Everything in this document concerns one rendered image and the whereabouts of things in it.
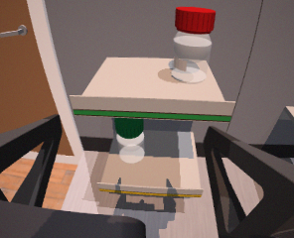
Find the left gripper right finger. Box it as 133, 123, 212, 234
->
204, 126, 294, 238

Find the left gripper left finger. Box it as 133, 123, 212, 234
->
0, 114, 63, 207

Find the white bottle with red cap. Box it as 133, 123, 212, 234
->
172, 7, 216, 84

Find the clear bottle with green cap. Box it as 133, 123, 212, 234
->
114, 118, 145, 164

